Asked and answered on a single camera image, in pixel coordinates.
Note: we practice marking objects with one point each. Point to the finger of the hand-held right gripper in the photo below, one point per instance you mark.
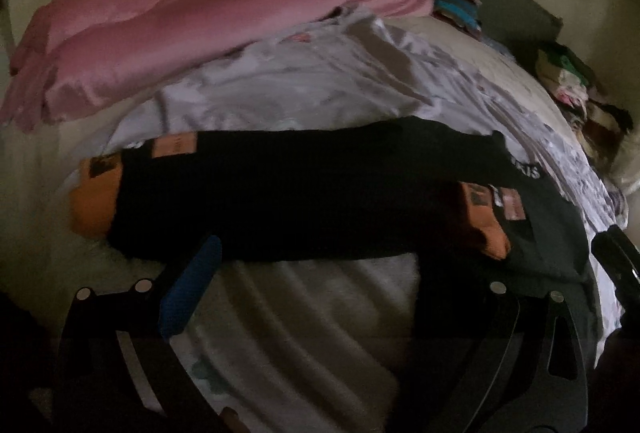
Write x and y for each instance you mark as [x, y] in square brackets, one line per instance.
[616, 258]

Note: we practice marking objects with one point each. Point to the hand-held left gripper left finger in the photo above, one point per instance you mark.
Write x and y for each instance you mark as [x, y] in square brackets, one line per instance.
[191, 285]

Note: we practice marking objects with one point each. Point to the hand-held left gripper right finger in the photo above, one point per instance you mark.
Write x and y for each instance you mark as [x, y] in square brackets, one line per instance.
[503, 302]

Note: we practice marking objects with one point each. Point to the dark green printed garment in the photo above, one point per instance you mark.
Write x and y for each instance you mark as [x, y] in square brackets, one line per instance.
[550, 238]

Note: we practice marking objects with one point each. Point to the black garment with orange patches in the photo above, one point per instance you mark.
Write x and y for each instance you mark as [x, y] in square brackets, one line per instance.
[300, 193]

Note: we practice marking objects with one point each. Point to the heap of mixed clothes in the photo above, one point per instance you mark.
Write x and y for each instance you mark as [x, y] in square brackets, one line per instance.
[565, 78]

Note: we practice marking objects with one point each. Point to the white printed bed sheet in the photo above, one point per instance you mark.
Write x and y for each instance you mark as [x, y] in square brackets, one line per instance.
[300, 83]

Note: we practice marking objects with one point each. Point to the pink blanket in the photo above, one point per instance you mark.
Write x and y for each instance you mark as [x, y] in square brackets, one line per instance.
[175, 28]

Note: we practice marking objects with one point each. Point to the cream bed mattress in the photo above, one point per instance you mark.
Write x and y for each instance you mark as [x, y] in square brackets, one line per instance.
[465, 38]

